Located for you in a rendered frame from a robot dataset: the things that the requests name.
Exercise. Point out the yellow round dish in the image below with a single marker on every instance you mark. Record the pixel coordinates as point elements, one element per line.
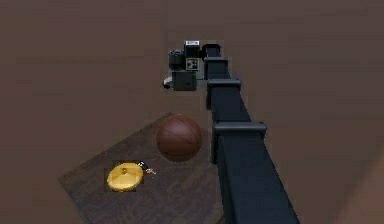
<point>124,177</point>

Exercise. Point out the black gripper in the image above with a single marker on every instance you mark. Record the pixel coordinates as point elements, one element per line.
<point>181,71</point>

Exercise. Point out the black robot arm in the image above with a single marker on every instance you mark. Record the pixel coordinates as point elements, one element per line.
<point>240,156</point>

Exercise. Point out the brown basketball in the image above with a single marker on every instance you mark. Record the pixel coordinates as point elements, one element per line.
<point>178,138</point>

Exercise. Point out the small black orange object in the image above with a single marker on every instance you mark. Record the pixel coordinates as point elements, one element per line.
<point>147,168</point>

